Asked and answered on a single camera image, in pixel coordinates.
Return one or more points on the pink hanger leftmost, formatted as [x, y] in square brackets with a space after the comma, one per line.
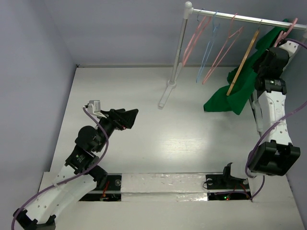
[193, 41]

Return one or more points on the white clothes rack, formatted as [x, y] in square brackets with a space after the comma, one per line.
[191, 19]

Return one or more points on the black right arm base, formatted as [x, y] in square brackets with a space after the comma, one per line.
[225, 187]

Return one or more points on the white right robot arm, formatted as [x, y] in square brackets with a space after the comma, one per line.
[274, 154]

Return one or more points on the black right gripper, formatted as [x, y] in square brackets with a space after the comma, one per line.
[260, 66]

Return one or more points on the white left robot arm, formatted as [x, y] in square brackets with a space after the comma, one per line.
[80, 172]

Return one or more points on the orange wooden hanger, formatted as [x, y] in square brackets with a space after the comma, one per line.
[251, 44]

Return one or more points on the green t shirt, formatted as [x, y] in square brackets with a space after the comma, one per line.
[244, 85]

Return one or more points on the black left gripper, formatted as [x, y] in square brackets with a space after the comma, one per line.
[129, 116]

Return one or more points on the pink hanger middle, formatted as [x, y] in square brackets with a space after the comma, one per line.
[229, 42]

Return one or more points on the blue wire hanger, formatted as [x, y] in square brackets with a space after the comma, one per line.
[208, 49]

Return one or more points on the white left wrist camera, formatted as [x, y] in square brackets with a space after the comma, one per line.
[93, 108]

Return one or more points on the pink plastic hanger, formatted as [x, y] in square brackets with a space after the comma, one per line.
[282, 35]

